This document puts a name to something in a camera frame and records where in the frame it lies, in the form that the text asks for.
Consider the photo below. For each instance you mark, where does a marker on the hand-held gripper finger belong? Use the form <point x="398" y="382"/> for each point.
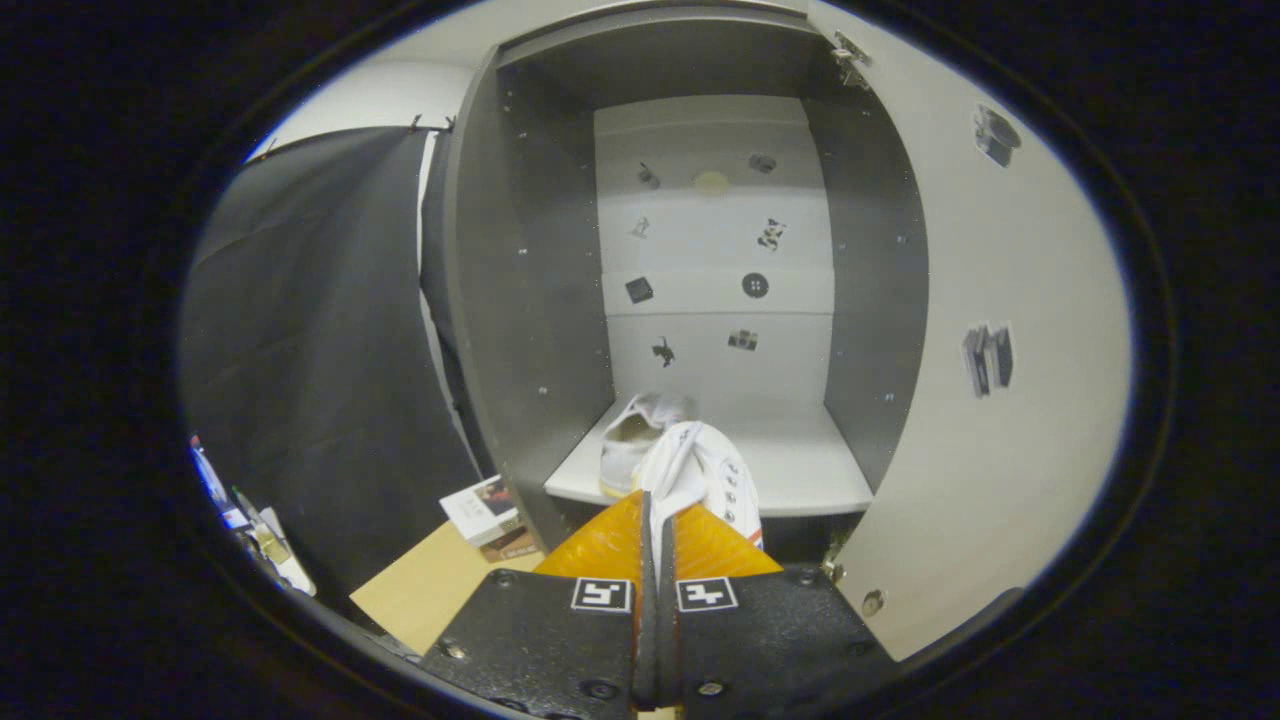
<point x="648" y="640"/>
<point x="668" y="640"/>

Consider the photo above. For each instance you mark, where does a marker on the white canvas shoe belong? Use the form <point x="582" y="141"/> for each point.
<point x="710" y="470"/>
<point x="625" y="450"/>

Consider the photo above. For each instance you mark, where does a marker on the grey shoe cabinet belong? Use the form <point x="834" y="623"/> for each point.
<point x="520" y="300"/>

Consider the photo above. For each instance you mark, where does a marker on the grey shoe cabinet door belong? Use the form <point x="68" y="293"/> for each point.
<point x="1000" y="450"/>

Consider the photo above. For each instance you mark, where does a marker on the metal door hinge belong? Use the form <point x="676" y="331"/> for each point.
<point x="848" y="55"/>
<point x="835" y="565"/>

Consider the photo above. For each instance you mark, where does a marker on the stack of books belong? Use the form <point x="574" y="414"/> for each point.
<point x="480" y="505"/>

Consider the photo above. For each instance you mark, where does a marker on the black backdrop cloth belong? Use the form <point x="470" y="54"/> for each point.
<point x="300" y="350"/>

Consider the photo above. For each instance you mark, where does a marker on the blue printed card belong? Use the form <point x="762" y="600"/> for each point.
<point x="207" y="470"/>

